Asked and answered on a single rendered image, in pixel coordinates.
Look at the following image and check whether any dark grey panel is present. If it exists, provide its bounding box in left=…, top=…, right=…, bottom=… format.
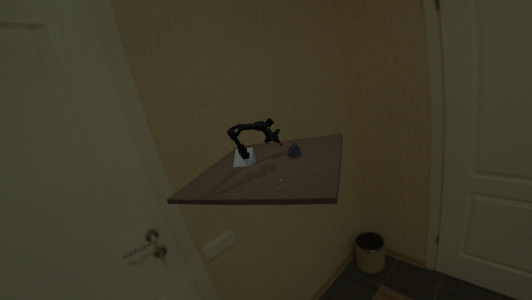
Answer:
left=287, top=142, right=303, bottom=159

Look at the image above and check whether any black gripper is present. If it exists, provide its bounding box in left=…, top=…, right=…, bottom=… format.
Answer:
left=264, top=128, right=280, bottom=143

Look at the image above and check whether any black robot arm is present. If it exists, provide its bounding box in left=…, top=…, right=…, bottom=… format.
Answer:
left=227, top=118, right=274, bottom=159

